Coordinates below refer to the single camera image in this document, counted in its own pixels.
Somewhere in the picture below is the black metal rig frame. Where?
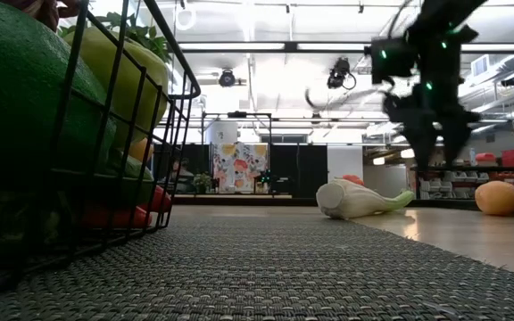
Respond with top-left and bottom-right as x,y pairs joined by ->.
201,110 -> 272,195

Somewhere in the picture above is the small leafy plant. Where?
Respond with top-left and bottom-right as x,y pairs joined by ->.
193,172 -> 213,193

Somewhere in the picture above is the yellow-green apple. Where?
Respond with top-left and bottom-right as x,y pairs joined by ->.
62,26 -> 170,151

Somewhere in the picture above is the orange carrot green top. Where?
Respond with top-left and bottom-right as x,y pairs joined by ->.
80,203 -> 153,229

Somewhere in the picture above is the yellow lemon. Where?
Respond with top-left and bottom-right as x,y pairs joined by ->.
127,136 -> 155,164

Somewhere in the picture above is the dark workbench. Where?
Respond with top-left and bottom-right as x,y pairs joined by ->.
410,163 -> 514,210

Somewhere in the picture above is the black wire basket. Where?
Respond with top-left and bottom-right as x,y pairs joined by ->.
0,0 -> 203,293

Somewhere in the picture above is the white green leek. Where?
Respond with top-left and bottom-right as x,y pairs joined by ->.
315,177 -> 415,220

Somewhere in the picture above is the yellow-orange mango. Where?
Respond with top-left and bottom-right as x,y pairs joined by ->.
474,180 -> 514,218

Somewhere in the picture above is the white air vent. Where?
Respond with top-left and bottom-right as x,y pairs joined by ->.
470,53 -> 490,78

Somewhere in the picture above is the white hanging ring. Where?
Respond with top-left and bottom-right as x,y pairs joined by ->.
174,0 -> 197,31

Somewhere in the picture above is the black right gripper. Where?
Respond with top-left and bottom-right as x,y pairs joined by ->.
381,84 -> 482,173

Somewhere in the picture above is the grey woven placemat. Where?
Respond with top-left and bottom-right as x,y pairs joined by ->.
0,213 -> 514,321

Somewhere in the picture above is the person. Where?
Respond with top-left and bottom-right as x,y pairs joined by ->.
167,158 -> 195,193

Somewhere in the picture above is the floral print banner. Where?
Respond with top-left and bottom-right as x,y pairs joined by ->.
211,141 -> 269,193

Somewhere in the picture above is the black room divider panel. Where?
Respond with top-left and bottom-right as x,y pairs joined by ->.
269,143 -> 329,199
180,142 -> 213,177

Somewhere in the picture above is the black camera with cable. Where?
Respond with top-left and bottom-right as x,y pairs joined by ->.
327,56 -> 357,91

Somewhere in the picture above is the black round camera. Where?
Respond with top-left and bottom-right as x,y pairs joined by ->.
218,69 -> 236,88

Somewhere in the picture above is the green lime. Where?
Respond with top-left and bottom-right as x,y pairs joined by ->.
0,0 -> 118,193

